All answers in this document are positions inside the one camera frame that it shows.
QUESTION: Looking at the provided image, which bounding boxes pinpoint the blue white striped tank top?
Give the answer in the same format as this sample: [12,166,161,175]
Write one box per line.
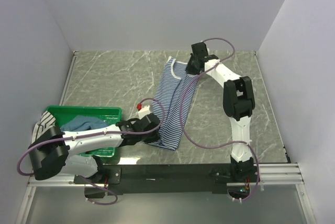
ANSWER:
[149,57,197,151]

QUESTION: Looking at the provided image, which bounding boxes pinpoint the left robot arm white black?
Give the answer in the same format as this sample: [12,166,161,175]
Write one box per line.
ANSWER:
[29,113,161,183]

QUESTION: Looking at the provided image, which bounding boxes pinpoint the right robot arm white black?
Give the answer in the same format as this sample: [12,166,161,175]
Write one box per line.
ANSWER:
[186,41,256,182]

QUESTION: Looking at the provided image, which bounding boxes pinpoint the plain blue tank top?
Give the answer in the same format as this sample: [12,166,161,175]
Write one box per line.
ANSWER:
[60,115,108,132]

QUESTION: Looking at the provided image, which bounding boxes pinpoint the black white striped tank top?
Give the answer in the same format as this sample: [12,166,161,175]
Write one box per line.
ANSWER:
[31,111,56,144]

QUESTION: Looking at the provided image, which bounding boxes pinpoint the green plastic basket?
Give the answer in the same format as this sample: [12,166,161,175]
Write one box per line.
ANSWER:
[28,105,122,158]

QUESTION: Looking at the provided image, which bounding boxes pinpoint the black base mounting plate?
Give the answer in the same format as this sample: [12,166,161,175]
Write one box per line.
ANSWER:
[73,163,261,198]

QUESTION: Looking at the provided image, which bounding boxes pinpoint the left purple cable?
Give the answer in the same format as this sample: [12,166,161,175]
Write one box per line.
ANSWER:
[17,98,165,206]

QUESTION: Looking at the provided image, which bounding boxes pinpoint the purple cable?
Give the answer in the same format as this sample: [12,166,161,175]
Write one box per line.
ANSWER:
[179,37,261,204]
[17,98,165,206]

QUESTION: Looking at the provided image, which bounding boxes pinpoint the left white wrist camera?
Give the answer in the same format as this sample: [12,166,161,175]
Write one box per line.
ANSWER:
[137,104,151,119]

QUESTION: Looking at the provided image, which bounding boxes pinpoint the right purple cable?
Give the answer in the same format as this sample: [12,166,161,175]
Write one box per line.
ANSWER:
[179,37,261,204]

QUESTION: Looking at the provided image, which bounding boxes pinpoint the aluminium rail frame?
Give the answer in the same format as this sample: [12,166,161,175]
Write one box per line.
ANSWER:
[15,163,317,223]

